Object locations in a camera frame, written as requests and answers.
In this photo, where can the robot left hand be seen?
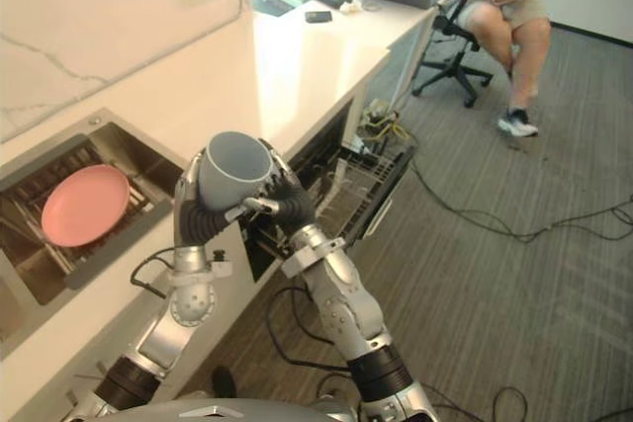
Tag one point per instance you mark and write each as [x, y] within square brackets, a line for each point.
[194, 217]

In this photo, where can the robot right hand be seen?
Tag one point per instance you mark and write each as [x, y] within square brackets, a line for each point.
[289, 199]

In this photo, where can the grey blue cup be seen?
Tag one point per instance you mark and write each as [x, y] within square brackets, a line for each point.
[236, 171]

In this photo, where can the robot left silver arm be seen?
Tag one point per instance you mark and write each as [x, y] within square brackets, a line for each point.
[168, 313]

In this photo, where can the robot right silver arm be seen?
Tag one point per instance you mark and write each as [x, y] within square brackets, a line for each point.
[356, 323]

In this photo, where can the dishwasher rack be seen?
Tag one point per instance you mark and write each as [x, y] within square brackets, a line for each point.
[353, 185]

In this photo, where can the steel sink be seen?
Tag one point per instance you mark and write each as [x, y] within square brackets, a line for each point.
[74, 204]

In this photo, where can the pink plate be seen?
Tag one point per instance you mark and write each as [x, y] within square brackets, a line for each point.
[85, 205]

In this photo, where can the black phone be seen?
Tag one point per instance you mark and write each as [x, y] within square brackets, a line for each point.
[318, 17]

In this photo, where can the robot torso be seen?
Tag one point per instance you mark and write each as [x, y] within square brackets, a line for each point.
[222, 409]

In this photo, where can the white crumpled object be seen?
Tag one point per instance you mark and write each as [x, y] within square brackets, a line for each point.
[349, 6]

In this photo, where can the black office chair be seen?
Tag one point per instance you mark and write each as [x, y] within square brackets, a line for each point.
[452, 46]

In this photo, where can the person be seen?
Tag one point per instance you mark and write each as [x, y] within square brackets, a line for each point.
[509, 22]

